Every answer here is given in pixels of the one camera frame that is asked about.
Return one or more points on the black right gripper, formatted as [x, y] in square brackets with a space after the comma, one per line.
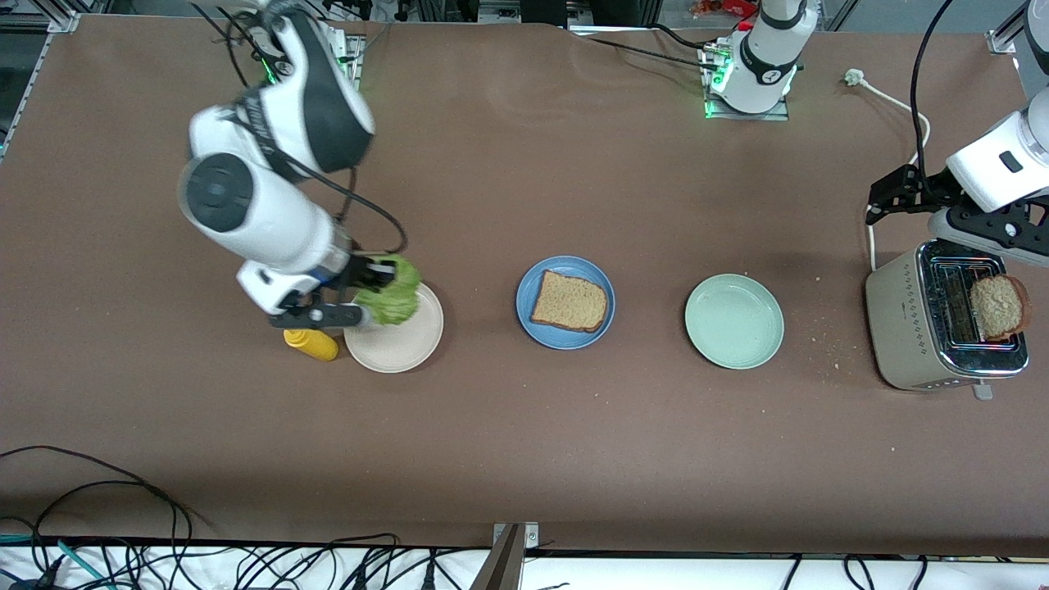
[361, 272]

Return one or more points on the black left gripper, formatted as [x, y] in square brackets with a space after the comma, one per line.
[919, 186]

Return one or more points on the green lettuce leaf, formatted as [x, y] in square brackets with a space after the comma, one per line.
[401, 305]

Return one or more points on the yellow mustard squeeze bottle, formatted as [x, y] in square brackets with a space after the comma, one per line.
[313, 346]

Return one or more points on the brown bread slice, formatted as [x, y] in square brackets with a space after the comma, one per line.
[1000, 307]
[569, 301]

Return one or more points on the blue plate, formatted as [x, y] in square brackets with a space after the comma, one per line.
[565, 344]

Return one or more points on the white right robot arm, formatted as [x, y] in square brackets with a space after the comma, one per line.
[246, 213]

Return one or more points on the beige plate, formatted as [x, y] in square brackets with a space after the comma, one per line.
[406, 348]

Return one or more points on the pale green plate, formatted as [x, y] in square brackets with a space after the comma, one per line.
[734, 321]

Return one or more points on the beige chrome toaster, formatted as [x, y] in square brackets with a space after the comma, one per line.
[897, 328]

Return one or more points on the red packet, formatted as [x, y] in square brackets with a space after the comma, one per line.
[725, 8]

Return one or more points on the grey metal bar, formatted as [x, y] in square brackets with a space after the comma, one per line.
[500, 569]

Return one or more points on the aluminium frame profile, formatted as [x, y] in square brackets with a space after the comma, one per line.
[61, 20]
[1000, 41]

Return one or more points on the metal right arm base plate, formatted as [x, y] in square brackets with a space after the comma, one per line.
[354, 57]

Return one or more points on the silver metal bracket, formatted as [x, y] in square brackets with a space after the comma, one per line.
[531, 537]

